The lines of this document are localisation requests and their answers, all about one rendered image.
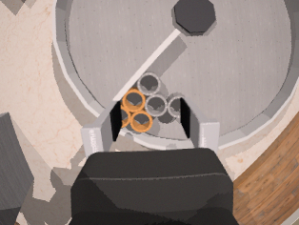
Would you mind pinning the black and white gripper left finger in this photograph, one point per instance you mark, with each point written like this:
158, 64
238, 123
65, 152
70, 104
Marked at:
98, 136

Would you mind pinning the grey metal ring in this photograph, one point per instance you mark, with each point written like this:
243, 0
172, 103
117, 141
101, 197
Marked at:
146, 92
170, 99
159, 112

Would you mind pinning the bronze bushing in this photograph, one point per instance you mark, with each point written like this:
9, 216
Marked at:
126, 121
140, 127
130, 107

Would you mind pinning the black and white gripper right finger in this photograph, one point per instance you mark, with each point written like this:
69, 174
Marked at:
202, 131

